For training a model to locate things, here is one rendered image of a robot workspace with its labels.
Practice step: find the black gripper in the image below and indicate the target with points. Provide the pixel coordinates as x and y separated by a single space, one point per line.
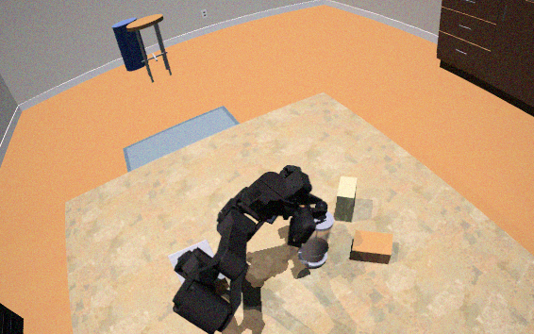
303 217

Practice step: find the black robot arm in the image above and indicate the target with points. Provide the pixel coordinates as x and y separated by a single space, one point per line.
196 299

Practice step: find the glass french press with black knob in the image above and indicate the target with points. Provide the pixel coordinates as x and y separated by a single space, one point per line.
313 253

